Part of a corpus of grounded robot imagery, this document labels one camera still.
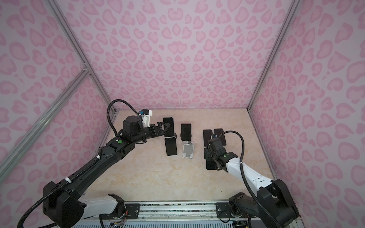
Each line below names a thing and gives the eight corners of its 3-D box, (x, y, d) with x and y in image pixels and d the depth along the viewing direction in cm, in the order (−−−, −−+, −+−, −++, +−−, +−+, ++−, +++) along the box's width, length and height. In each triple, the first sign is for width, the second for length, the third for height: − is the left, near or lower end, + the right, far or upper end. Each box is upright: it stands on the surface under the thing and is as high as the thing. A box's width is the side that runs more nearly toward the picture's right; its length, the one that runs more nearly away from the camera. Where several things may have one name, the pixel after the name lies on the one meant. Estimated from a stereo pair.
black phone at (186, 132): (181, 141, 102) (180, 129, 91) (181, 135, 106) (180, 123, 95) (191, 141, 102) (191, 129, 91) (191, 135, 106) (191, 123, 95)
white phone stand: (182, 158, 93) (182, 155, 89) (182, 143, 101) (182, 139, 97) (194, 158, 93) (194, 155, 89) (193, 143, 101) (193, 139, 97)
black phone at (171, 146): (166, 155, 95) (163, 145, 84) (167, 149, 98) (164, 137, 87) (176, 155, 95) (175, 145, 84) (177, 149, 98) (175, 137, 87)
